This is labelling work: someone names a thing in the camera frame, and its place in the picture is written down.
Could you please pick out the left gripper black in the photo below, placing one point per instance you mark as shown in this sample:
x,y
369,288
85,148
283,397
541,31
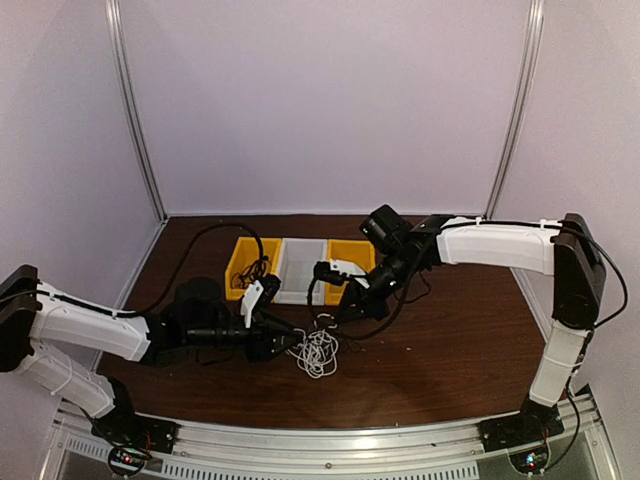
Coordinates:
x,y
261,339

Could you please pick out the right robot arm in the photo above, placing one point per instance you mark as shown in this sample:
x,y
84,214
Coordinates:
x,y
563,250

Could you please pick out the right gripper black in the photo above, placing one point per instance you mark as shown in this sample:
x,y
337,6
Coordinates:
x,y
367,305

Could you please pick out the white bin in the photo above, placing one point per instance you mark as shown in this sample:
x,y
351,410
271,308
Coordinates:
x,y
295,268

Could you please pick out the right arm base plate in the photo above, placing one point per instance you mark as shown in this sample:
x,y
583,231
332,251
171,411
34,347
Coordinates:
x,y
516,430

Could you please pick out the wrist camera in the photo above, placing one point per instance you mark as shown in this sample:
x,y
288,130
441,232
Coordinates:
x,y
337,272
259,293

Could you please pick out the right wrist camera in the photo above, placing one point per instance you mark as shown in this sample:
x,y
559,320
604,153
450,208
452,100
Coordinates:
x,y
337,272

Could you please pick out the left frame post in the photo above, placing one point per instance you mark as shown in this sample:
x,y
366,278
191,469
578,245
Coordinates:
x,y
132,116

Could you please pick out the aluminium front rail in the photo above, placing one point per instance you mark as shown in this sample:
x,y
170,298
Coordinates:
x,y
450,450

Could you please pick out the left circuit board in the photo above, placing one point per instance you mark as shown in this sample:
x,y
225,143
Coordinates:
x,y
123,461

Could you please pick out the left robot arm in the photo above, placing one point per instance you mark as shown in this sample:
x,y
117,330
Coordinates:
x,y
34,314

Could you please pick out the right frame post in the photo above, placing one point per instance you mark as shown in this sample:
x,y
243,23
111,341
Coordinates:
x,y
529,59

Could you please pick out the yellow bin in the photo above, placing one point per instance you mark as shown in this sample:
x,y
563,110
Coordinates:
x,y
246,264
361,253

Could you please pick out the frame post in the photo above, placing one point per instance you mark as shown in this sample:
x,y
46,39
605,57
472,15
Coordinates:
x,y
132,116
529,59

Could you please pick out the circuit board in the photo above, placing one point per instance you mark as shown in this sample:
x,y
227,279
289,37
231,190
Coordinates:
x,y
529,462
123,461

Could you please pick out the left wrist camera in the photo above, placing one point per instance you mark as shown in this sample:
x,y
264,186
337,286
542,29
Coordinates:
x,y
259,293

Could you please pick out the right circuit board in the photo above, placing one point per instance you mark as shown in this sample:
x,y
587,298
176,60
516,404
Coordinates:
x,y
529,462

